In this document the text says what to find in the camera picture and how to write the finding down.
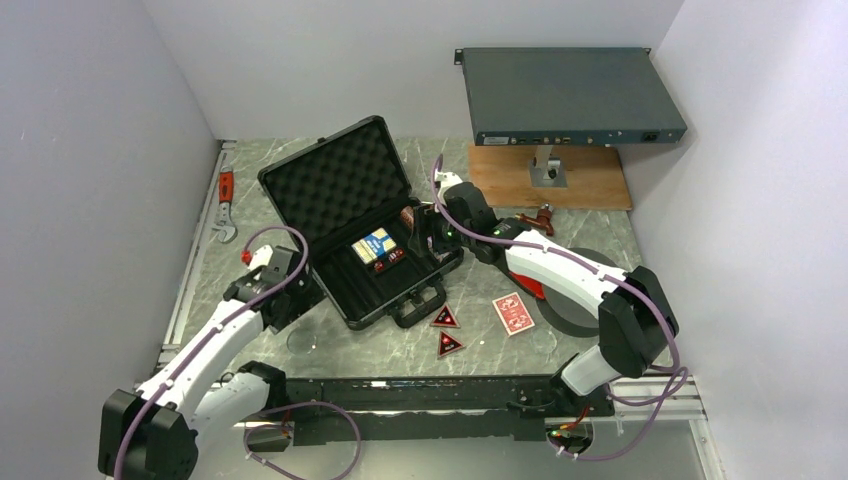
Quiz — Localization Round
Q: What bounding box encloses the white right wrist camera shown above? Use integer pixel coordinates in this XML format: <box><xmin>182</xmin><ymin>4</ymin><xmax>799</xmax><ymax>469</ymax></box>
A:
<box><xmin>434</xmin><ymin>171</ymin><xmax>463</xmax><ymax>199</ymax></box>

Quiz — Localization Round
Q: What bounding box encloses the clear round disc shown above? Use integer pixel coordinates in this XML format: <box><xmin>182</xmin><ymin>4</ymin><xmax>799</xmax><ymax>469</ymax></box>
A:
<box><xmin>286</xmin><ymin>327</ymin><xmax>317</xmax><ymax>355</ymax></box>
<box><xmin>530</xmin><ymin>329</ymin><xmax>558</xmax><ymax>356</ymax></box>

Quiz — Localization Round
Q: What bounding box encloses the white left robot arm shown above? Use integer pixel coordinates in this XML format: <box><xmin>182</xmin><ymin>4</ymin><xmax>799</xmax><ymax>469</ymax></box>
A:
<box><xmin>97</xmin><ymin>246</ymin><xmax>324</xmax><ymax>479</ymax></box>

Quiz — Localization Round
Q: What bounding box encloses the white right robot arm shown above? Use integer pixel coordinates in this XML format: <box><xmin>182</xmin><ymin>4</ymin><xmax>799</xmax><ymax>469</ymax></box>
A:
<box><xmin>408</xmin><ymin>175</ymin><xmax>688</xmax><ymax>415</ymax></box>

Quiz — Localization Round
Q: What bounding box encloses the red playing card deck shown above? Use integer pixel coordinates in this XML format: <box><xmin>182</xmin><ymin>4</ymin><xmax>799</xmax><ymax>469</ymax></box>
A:
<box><xmin>492</xmin><ymin>292</ymin><xmax>535</xmax><ymax>336</ymax></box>

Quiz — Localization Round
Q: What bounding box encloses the red-handled adjustable wrench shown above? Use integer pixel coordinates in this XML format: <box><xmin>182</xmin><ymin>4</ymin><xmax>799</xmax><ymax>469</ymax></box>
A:
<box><xmin>213</xmin><ymin>165</ymin><xmax>237</xmax><ymax>244</ymax></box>

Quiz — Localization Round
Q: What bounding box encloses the blue playing card deck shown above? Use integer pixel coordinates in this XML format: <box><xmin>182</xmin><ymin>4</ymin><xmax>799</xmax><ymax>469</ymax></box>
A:
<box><xmin>351</xmin><ymin>228</ymin><xmax>397</xmax><ymax>265</ymax></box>

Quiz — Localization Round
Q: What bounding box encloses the metal device stand bracket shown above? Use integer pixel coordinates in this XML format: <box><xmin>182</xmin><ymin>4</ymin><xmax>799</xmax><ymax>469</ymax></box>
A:
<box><xmin>528</xmin><ymin>145</ymin><xmax>567</xmax><ymax>188</ymax></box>

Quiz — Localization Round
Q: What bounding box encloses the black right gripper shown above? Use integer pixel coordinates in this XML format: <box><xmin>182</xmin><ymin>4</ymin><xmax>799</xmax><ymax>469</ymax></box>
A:
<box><xmin>409</xmin><ymin>202</ymin><xmax>474</xmax><ymax>257</ymax></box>

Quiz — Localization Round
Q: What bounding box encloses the plywood base board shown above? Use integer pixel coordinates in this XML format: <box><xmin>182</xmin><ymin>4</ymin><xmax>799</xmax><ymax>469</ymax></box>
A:
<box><xmin>468</xmin><ymin>145</ymin><xmax>633</xmax><ymax>211</ymax></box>

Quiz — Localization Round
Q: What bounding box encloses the upper red triangle button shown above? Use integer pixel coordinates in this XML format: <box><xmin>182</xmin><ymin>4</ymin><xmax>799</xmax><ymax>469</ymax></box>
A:
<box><xmin>430</xmin><ymin>304</ymin><xmax>460</xmax><ymax>328</ymax></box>

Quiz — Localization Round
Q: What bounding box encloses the poker chip roll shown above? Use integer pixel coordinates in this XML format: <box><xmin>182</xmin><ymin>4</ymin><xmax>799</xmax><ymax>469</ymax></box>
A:
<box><xmin>400</xmin><ymin>206</ymin><xmax>415</xmax><ymax>230</ymax></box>

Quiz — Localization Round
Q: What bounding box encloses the grey rack-mount network device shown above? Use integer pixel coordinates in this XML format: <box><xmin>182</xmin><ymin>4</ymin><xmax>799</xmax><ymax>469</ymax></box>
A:
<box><xmin>454</xmin><ymin>47</ymin><xmax>688</xmax><ymax>146</ymax></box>

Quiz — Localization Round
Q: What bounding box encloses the red dice set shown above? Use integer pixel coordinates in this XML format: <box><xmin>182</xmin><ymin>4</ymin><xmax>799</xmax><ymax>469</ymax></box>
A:
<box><xmin>372</xmin><ymin>247</ymin><xmax>406</xmax><ymax>274</ymax></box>

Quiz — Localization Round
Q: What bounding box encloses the lower red all-in triangle button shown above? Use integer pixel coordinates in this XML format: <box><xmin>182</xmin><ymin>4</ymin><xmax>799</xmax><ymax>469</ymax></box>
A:
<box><xmin>437</xmin><ymin>331</ymin><xmax>465</xmax><ymax>358</ymax></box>

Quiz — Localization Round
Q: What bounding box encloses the right clear round disc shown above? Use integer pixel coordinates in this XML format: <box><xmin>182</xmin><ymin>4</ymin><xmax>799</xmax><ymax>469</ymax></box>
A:
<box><xmin>530</xmin><ymin>329</ymin><xmax>558</xmax><ymax>356</ymax></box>

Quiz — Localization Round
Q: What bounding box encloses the black foam-lined carrying case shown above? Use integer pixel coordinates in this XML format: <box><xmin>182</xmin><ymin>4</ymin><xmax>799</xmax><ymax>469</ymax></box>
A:
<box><xmin>257</xmin><ymin>115</ymin><xmax>464</xmax><ymax>330</ymax></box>

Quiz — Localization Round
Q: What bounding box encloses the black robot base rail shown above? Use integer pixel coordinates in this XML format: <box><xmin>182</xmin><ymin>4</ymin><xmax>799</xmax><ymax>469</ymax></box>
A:
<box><xmin>254</xmin><ymin>374</ymin><xmax>615</xmax><ymax>446</ymax></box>

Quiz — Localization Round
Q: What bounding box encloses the left clear round disc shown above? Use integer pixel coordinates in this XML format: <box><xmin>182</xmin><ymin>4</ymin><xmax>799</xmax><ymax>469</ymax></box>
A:
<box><xmin>286</xmin><ymin>327</ymin><xmax>317</xmax><ymax>355</ymax></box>

